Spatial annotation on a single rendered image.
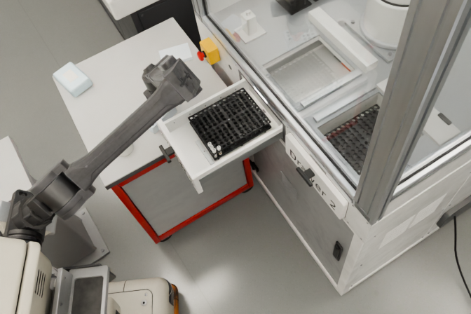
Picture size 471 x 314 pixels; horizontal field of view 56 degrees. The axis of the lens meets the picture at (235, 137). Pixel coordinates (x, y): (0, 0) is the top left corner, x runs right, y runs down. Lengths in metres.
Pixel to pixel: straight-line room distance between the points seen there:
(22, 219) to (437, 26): 0.91
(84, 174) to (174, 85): 0.28
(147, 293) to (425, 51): 1.53
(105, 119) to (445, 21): 1.37
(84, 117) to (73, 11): 1.84
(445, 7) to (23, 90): 2.84
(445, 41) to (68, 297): 0.97
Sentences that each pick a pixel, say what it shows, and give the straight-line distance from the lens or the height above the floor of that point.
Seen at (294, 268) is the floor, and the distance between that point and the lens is 2.18.
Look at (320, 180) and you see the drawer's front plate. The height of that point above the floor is 0.91.
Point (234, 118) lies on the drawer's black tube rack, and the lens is 1.47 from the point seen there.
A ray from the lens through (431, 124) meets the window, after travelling 0.95.
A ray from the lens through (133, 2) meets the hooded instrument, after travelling 2.04.
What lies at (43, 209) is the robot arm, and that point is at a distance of 1.06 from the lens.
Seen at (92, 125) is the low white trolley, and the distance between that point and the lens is 1.78.
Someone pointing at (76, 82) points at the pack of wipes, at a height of 0.80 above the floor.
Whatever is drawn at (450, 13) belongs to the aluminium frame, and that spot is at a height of 1.68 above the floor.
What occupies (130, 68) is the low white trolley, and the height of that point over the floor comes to 0.76.
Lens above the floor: 2.10
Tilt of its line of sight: 57 degrees down
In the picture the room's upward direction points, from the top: 12 degrees counter-clockwise
